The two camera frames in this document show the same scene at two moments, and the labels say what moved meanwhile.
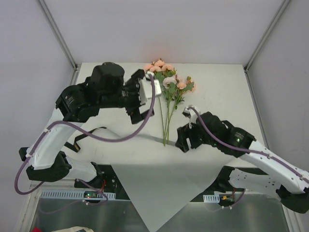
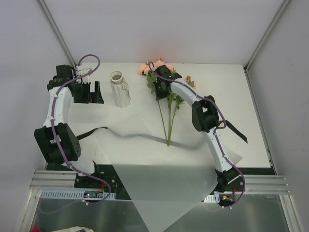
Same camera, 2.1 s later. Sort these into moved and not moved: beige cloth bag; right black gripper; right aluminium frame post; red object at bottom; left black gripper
Moved: right black gripper; left black gripper
Not moved: beige cloth bag; right aluminium frame post; red object at bottom
